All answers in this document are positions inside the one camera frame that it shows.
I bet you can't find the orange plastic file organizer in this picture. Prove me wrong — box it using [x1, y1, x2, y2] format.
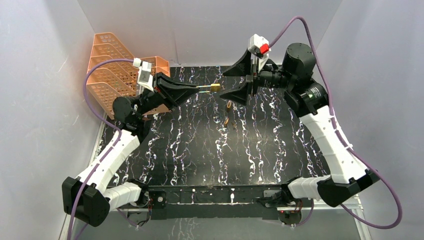
[84, 32, 171, 120]

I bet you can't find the medium brass padlock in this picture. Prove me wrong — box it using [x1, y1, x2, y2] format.
[223, 116, 237, 130]

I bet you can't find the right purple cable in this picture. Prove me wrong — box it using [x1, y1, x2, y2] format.
[268, 16, 403, 230]

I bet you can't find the small brass padlock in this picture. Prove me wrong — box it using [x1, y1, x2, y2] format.
[197, 83, 222, 93]

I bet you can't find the black aluminium base frame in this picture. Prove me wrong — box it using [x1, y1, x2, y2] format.
[66, 180, 364, 229]

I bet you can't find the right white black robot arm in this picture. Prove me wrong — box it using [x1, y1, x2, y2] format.
[219, 43, 379, 207]

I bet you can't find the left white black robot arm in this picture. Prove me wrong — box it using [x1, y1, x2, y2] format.
[62, 72, 200, 227]

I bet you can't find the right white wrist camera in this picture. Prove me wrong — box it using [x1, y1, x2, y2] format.
[247, 34, 271, 72]

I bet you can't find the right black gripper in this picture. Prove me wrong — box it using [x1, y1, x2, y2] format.
[218, 48, 295, 107]

